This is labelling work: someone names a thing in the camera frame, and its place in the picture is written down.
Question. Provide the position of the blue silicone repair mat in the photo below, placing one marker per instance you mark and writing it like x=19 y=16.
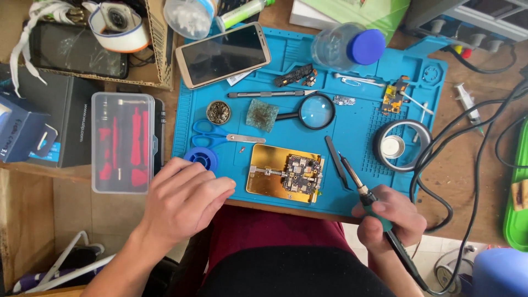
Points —
x=359 y=136

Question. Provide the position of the blue cardboard box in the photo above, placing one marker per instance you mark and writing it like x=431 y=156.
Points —
x=20 y=132

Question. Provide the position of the white paper label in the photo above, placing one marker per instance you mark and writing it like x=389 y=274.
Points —
x=239 y=78

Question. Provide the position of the black phone flex part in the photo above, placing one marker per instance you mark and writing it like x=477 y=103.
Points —
x=293 y=75

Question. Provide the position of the person's black trousers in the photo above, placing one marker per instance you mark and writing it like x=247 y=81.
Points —
x=288 y=274

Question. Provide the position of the brown block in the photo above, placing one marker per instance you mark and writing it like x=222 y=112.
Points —
x=520 y=196

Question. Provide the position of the smartwatch with white band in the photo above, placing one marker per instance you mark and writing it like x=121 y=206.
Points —
x=119 y=29

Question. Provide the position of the black magnifying glass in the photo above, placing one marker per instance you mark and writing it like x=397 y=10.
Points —
x=316 y=111

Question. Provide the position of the green and white tube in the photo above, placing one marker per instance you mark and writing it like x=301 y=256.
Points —
x=241 y=12

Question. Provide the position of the grey metal craft knife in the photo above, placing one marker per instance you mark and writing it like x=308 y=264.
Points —
x=268 y=94

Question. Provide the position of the person's maroon shirt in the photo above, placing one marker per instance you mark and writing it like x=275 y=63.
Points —
x=268 y=229

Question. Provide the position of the black tape roll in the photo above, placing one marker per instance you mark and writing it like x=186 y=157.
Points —
x=420 y=140

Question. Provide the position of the white and green box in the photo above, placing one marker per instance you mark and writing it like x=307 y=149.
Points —
x=354 y=12

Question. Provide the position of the phone circuit board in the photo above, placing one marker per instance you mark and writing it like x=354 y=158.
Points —
x=303 y=173

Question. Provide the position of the clear tub of cotton swabs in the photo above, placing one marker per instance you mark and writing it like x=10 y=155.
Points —
x=189 y=16

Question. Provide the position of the white folding rack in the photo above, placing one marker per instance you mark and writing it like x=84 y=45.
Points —
x=66 y=272

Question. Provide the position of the green plastic tray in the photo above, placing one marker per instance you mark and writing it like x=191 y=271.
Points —
x=517 y=231

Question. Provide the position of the small white round tin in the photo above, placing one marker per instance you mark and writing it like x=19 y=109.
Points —
x=392 y=147

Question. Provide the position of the black cardboard box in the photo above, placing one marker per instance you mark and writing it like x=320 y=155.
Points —
x=70 y=119

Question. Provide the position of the grey soldering station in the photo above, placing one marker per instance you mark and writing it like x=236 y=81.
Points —
x=474 y=20

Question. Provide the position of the blue solder spool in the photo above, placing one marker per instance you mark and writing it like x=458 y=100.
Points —
x=202 y=156

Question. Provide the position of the gold circuit board holder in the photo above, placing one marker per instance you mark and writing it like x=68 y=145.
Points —
x=266 y=181

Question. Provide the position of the gold smartphone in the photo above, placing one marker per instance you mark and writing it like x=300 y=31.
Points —
x=222 y=55

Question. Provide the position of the white plastic tweezers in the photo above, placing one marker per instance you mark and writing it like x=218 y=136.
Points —
x=357 y=79

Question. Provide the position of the black and green soldering iron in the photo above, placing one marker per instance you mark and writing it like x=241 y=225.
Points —
x=371 y=202

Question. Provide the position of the small blue circuit board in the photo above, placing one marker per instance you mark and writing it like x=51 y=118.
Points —
x=344 y=100

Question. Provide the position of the black tweezers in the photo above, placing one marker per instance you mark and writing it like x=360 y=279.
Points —
x=336 y=161

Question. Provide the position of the yellow phone flex part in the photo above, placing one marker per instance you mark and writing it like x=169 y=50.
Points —
x=392 y=99

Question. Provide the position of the clear syringe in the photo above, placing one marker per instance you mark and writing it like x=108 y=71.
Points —
x=468 y=107

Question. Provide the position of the person's right hand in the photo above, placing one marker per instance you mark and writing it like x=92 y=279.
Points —
x=402 y=222

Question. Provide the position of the person's left hand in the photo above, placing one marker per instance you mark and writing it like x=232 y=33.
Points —
x=181 y=202

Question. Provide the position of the brown cardboard box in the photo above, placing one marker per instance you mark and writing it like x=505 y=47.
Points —
x=159 y=41

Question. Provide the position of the green cleaning sponge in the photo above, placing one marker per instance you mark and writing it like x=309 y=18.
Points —
x=262 y=115

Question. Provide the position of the black cracked smartphone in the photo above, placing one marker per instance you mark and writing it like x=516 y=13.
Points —
x=74 y=51

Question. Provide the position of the clear case with red tools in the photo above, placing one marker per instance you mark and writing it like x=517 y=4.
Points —
x=123 y=142

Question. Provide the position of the clear bottle with blue cap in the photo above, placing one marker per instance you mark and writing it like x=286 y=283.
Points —
x=346 y=45

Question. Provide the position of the brass wool tip cleaner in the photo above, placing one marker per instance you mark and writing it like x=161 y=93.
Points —
x=218 y=112

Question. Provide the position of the white cotton swab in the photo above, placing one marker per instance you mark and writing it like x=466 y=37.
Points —
x=420 y=123
x=418 y=104

